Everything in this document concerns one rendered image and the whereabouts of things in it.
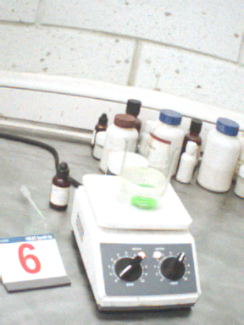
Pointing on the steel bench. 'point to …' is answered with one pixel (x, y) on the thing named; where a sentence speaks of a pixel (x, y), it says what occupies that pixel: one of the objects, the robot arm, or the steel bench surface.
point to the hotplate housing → (93, 262)
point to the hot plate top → (137, 220)
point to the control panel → (158, 284)
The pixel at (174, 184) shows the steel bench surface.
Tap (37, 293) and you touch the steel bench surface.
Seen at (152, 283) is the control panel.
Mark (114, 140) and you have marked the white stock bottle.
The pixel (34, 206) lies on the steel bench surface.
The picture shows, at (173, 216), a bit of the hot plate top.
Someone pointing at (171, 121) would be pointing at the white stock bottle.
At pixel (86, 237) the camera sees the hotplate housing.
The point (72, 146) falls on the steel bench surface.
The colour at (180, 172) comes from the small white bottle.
